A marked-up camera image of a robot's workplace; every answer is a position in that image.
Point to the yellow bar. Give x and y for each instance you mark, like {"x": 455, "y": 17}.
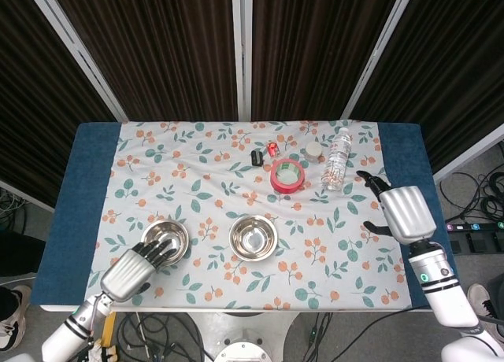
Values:
{"x": 109, "y": 328}

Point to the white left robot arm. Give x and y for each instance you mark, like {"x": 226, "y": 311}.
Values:
{"x": 67, "y": 334}

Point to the small black clip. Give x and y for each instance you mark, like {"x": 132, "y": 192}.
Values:
{"x": 256, "y": 158}

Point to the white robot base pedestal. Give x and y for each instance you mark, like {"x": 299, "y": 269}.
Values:
{"x": 242, "y": 334}

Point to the blue table cover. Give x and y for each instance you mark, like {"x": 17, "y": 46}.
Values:
{"x": 84, "y": 169}

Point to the black trouser leg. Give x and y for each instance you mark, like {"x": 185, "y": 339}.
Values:
{"x": 17, "y": 255}

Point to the small red object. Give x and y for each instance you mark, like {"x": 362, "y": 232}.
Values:
{"x": 273, "y": 149}

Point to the clear plastic water bottle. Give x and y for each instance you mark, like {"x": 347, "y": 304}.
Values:
{"x": 336, "y": 161}

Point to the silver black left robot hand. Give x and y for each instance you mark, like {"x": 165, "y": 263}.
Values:
{"x": 126, "y": 275}

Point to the black foot pedal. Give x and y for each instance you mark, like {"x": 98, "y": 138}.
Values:
{"x": 478, "y": 242}

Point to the black power strip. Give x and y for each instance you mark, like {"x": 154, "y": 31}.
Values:
{"x": 476, "y": 226}

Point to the small jar with white lid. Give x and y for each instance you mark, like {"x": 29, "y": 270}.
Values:
{"x": 314, "y": 151}

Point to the floral print tablecloth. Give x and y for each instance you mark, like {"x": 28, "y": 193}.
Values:
{"x": 220, "y": 189}

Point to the red tape roll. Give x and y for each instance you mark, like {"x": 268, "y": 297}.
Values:
{"x": 284, "y": 189}

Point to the dark ribbed partition panel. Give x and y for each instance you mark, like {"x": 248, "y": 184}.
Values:
{"x": 453, "y": 63}
{"x": 311, "y": 51}
{"x": 31, "y": 102}
{"x": 157, "y": 51}

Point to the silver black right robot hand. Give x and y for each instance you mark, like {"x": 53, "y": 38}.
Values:
{"x": 407, "y": 214}

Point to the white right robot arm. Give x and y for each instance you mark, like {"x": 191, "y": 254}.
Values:
{"x": 445, "y": 295}

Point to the white partition frame post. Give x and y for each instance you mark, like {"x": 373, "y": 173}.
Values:
{"x": 378, "y": 51}
{"x": 75, "y": 51}
{"x": 241, "y": 51}

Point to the grey white sneaker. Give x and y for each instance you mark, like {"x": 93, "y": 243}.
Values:
{"x": 482, "y": 299}

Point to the white yellow work glove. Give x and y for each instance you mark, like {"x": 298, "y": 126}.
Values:
{"x": 103, "y": 352}

